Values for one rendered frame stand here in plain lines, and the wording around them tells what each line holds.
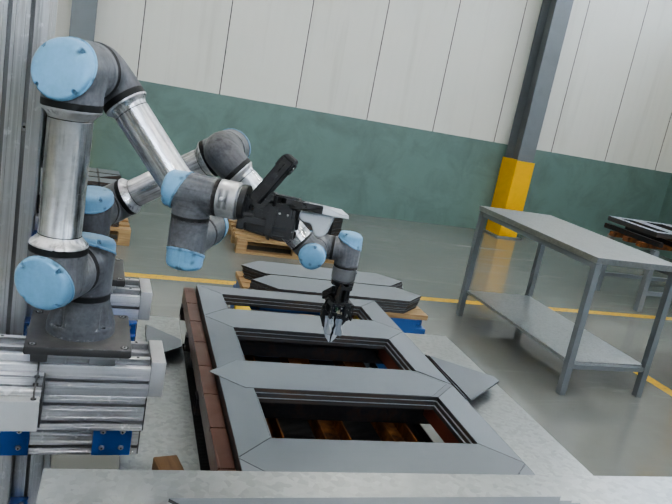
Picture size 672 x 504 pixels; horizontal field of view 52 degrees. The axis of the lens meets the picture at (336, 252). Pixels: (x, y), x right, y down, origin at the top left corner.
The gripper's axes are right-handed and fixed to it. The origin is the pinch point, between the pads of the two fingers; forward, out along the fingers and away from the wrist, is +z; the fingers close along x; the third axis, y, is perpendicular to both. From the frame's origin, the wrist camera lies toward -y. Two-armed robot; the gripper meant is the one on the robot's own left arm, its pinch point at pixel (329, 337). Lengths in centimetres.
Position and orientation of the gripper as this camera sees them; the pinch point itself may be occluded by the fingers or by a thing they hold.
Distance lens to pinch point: 225.0
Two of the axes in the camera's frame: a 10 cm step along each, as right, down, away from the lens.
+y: 2.6, 2.7, -9.3
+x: 9.5, 1.1, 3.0
